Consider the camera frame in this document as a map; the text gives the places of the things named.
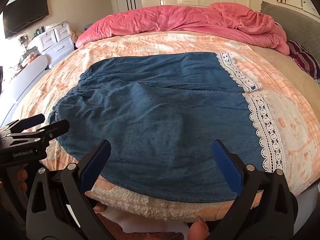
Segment peach bear printed blanket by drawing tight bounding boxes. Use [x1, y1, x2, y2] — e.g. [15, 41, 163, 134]
[11, 30, 320, 224]

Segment purple striped pillow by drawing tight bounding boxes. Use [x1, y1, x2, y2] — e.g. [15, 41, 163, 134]
[286, 40, 320, 80]

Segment pile of small clutter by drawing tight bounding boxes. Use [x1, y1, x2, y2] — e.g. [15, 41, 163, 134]
[19, 26, 47, 65]

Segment white drawer dresser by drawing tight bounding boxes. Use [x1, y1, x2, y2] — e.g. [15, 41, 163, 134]
[26, 21, 75, 69]

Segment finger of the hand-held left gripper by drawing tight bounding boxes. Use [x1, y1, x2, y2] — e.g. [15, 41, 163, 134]
[5, 114, 45, 132]
[7, 119, 70, 142]

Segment person's patterned clothing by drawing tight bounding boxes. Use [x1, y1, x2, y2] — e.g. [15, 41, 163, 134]
[95, 205, 192, 240]

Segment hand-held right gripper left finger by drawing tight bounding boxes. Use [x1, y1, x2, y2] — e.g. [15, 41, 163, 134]
[26, 139, 118, 240]

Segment black wall television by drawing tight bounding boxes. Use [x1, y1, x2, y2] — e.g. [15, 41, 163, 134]
[2, 0, 49, 39]

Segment denim pants with lace trim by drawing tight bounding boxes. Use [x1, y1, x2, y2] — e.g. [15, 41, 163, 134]
[47, 52, 285, 203]

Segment grey padded headboard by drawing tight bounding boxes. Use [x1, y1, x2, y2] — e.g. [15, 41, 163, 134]
[260, 1, 320, 63]

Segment beige bed sheet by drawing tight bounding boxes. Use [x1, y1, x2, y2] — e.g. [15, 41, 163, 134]
[250, 44, 320, 120]

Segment pink duvet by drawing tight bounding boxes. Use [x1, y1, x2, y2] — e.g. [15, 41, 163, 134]
[75, 2, 290, 55]

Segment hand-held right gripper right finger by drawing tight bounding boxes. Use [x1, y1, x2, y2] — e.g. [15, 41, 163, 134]
[211, 140, 299, 240]

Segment person's right hand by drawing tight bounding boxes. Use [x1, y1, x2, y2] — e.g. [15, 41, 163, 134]
[188, 216, 211, 240]

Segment person's left hand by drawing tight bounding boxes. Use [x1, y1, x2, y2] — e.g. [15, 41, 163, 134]
[16, 163, 29, 195]

